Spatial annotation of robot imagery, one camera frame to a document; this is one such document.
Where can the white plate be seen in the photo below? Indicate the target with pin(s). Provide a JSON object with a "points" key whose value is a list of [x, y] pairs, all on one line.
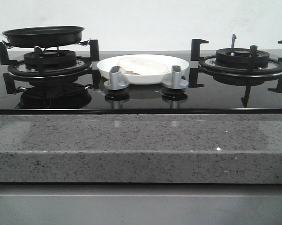
{"points": [[152, 77]]}

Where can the black frying pan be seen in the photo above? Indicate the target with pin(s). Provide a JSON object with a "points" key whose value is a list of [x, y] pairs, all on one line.
{"points": [[50, 36]]}

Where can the silver stove knob left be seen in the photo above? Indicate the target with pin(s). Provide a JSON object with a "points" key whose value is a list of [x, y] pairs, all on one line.
{"points": [[116, 80]]}

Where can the silver stove knob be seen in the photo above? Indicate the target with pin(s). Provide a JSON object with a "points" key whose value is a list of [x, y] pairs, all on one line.
{"points": [[176, 82], [116, 80]]}

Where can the silver stove knob right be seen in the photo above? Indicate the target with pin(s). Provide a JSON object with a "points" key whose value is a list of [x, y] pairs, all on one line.
{"points": [[176, 82]]}

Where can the black burner with pan support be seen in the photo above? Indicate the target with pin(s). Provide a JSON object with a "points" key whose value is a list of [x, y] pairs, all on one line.
{"points": [[45, 68]]}

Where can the black glass gas stove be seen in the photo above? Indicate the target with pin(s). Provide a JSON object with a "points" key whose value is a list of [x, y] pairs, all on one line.
{"points": [[206, 94]]}

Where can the black burner without pan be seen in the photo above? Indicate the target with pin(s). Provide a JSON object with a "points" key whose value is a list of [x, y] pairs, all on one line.
{"points": [[236, 66]]}

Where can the grey cabinet front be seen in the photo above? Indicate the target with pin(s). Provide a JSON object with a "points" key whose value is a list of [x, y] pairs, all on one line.
{"points": [[116, 204]]}

